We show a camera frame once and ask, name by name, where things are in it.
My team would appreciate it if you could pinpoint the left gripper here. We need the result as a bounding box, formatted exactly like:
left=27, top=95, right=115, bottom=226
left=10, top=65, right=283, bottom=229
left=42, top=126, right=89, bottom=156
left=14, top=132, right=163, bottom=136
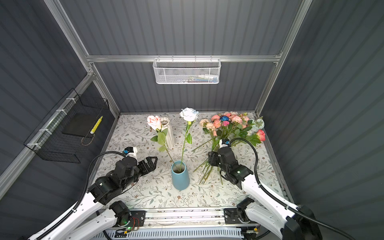
left=122, top=155, right=157, bottom=192

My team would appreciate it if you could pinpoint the blue ceramic vase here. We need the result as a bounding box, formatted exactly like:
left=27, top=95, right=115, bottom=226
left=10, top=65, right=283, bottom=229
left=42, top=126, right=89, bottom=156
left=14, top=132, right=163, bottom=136
left=171, top=161, right=190, bottom=191

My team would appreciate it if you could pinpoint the pink peony stem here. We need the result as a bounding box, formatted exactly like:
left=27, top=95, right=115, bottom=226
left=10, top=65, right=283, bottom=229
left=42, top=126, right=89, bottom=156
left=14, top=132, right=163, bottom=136
left=147, top=116, right=175, bottom=164

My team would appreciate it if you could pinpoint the blue rose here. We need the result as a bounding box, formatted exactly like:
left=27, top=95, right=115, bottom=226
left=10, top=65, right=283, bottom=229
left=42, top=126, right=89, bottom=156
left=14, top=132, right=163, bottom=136
left=220, top=116, right=230, bottom=122

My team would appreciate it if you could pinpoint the white rose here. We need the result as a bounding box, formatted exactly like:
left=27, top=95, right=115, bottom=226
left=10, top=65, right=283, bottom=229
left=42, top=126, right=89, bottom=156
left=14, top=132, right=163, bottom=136
left=179, top=108, right=199, bottom=171

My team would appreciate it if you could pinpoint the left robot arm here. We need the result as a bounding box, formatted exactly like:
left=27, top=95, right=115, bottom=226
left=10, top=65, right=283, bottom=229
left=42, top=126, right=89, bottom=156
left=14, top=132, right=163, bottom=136
left=30, top=154, right=158, bottom=240

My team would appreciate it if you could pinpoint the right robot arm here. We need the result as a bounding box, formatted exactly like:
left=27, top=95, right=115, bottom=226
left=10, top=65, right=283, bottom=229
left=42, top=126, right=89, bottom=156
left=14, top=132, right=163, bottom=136
left=208, top=145, right=323, bottom=240

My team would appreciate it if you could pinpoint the pile of artificial flowers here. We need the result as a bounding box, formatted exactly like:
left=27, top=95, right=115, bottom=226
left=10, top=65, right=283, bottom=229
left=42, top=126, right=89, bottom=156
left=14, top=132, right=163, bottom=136
left=193, top=112, right=266, bottom=185

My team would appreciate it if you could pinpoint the white ribbed vase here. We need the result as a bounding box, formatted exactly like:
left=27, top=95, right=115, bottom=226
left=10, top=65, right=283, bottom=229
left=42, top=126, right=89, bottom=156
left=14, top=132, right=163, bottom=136
left=160, top=117, right=175, bottom=149

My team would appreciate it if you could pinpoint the floral table mat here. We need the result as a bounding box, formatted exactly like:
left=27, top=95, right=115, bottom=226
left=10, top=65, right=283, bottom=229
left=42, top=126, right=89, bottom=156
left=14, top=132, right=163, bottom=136
left=81, top=112, right=289, bottom=210

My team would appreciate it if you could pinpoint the yellow marker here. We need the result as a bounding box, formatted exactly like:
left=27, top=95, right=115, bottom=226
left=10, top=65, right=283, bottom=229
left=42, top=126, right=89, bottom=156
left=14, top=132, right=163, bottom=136
left=90, top=116, right=103, bottom=135

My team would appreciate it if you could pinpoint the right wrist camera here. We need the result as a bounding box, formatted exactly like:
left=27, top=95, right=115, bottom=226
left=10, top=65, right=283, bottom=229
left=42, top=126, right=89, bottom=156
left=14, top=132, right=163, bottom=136
left=219, top=139, right=231, bottom=149

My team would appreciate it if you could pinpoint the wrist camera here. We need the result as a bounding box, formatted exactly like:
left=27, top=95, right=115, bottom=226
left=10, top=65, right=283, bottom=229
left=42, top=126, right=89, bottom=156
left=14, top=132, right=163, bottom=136
left=219, top=139, right=231, bottom=149
left=123, top=147, right=138, bottom=163

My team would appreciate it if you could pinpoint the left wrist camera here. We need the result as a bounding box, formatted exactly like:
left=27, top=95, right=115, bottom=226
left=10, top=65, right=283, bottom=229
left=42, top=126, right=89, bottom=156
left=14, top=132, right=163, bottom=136
left=123, top=147, right=138, bottom=163

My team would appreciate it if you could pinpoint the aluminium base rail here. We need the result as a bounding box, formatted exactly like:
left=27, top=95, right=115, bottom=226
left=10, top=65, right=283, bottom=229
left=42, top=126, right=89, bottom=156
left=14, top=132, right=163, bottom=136
left=62, top=205, right=304, bottom=232

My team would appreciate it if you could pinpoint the white wire basket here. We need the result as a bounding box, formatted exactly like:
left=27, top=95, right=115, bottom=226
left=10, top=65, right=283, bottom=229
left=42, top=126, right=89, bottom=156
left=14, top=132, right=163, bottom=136
left=153, top=59, right=222, bottom=85

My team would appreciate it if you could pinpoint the black wire basket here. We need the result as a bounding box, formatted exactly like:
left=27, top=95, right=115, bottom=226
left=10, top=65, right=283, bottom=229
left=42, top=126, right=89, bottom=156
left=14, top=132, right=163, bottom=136
left=24, top=91, right=110, bottom=164

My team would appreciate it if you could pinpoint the left black cable conduit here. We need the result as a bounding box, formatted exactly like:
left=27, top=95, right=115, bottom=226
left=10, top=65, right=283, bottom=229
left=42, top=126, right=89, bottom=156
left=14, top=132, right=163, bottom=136
left=34, top=150, right=127, bottom=240

